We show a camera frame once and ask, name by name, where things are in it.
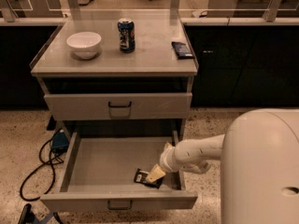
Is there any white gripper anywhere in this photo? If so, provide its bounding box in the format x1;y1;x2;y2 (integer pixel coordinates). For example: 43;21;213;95
146;142;178;183

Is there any black rxbar chocolate bar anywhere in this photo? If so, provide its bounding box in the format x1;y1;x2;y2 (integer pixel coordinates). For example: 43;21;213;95
134;169;164;189

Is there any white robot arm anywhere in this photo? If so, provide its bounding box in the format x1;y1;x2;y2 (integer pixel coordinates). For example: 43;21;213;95
146;108;299;224

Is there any closed grey top drawer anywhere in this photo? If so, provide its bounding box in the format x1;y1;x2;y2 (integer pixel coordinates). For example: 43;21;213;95
44;92;192;120

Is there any open grey middle drawer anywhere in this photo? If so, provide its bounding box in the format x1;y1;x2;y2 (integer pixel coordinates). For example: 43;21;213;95
41;133;197;212

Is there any grey drawer cabinet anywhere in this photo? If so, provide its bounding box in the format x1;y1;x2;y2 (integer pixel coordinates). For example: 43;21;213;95
32;9;198;137

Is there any blue power adapter box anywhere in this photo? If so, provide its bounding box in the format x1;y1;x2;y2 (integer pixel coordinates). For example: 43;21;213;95
51;132;69;150

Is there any dark blue snack bar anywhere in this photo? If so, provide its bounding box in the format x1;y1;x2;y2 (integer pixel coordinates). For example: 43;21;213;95
171;42;194;60

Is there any blue soda can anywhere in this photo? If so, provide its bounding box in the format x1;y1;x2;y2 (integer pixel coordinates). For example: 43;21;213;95
118;18;135;52

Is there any white ceramic bowl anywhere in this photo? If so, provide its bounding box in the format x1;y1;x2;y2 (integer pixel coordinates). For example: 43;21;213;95
66;32;102;60

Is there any grey background table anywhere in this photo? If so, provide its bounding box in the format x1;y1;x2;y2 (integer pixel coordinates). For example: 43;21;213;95
207;0;299;18

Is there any black middle drawer handle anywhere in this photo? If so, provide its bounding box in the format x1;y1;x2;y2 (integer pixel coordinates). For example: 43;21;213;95
107;200;133;211

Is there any black drawer handle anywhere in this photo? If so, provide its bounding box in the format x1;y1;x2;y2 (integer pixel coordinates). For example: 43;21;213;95
107;200;133;211
108;101;132;108

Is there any black top drawer handle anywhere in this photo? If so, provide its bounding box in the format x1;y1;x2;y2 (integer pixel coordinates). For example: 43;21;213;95
108;101;132;108

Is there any black floor cable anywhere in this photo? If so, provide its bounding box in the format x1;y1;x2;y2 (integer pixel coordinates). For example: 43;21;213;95
19;137;65;202

